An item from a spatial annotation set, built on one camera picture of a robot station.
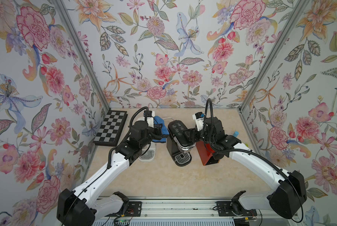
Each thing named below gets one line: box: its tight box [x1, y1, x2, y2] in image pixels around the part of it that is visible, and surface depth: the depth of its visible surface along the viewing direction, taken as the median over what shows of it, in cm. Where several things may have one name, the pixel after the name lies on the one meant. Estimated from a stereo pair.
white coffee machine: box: [137, 141, 157, 163], surface depth 92 cm
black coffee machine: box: [166, 120, 197, 167], surface depth 81 cm
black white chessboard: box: [93, 110, 129, 147], surface depth 105 cm
